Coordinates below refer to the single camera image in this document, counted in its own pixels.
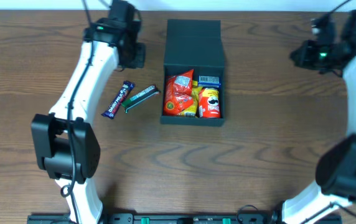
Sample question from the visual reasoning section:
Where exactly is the red candy bag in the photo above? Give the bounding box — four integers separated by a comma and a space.
163, 70, 194, 116

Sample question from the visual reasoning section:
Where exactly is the blue small card box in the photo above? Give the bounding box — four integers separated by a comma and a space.
197, 76, 222, 88

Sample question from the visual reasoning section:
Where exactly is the red Pringles can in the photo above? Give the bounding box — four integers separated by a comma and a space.
199, 88, 221, 118

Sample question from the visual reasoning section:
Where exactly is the black gift box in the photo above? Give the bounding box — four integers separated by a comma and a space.
160, 19, 226, 127

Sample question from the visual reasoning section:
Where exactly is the yellow snack bag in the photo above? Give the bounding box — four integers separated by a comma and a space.
178, 81, 202, 118

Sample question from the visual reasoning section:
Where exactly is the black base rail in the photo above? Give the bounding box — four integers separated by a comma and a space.
26, 212, 342, 224

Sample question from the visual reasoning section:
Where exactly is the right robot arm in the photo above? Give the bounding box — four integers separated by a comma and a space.
270, 10, 356, 223

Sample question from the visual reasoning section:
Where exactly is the purple Dairy Milk bar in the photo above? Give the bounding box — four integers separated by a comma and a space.
101, 80, 135, 119

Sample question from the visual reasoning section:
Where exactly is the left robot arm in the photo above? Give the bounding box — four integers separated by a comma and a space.
27, 1, 146, 223

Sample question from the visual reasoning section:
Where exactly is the green gum pack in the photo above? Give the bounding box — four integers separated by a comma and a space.
122, 85, 160, 113

